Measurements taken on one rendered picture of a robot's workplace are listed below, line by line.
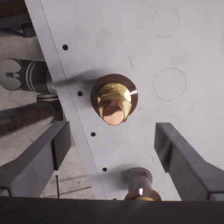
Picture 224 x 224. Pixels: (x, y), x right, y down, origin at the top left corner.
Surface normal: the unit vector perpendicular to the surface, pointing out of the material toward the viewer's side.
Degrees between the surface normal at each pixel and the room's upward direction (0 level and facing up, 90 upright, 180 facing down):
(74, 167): 0
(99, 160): 0
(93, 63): 0
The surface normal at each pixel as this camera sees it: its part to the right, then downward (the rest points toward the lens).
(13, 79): -0.22, 0.19
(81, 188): -0.02, 0.28
